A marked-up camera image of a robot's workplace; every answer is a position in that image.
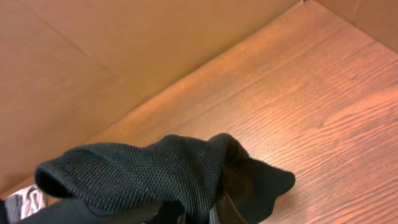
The beige folded garment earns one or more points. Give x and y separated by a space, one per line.
24 203

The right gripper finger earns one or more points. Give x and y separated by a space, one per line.
224 211

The black shirt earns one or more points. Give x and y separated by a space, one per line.
173 180

